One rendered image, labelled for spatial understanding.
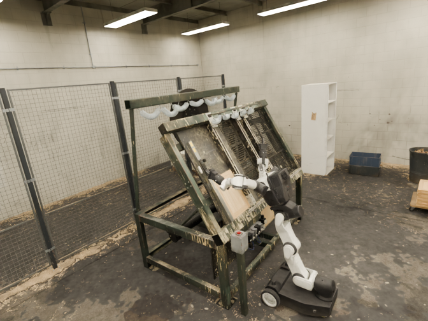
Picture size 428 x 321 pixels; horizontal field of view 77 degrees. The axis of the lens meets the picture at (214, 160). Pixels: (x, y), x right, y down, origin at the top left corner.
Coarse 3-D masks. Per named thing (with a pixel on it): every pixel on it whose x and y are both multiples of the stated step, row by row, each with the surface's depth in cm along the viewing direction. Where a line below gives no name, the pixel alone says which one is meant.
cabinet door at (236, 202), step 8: (224, 176) 303; (232, 176) 312; (216, 184) 289; (224, 192) 293; (232, 192) 302; (240, 192) 310; (224, 200) 288; (232, 200) 297; (240, 200) 305; (232, 208) 291; (240, 208) 299; (232, 216) 286
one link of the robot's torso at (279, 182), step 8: (264, 176) 269; (272, 176) 258; (280, 176) 256; (288, 176) 266; (264, 184) 260; (272, 184) 261; (280, 184) 255; (288, 184) 265; (272, 192) 261; (280, 192) 258; (288, 192) 264; (264, 200) 274; (272, 200) 265; (280, 200) 261
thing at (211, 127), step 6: (210, 120) 313; (210, 126) 315; (216, 126) 315; (210, 132) 318; (216, 132) 317; (216, 138) 315; (216, 144) 317; (222, 144) 316; (222, 150) 314; (222, 156) 316; (228, 156) 313; (228, 162) 314; (234, 168) 312; (234, 174) 313; (246, 192) 310; (246, 198) 312; (252, 198) 311; (252, 204) 310
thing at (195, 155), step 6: (192, 144) 287; (192, 150) 284; (198, 156) 286; (198, 162) 284; (204, 174) 283; (210, 180) 283; (216, 192) 281; (216, 198) 283; (222, 198) 284; (222, 204) 280; (222, 210) 282; (228, 210) 282; (228, 216) 279
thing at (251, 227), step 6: (258, 216) 310; (252, 222) 300; (258, 222) 300; (264, 222) 308; (246, 228) 291; (252, 228) 289; (258, 228) 290; (264, 228) 295; (252, 234) 281; (258, 234) 292; (252, 240) 286
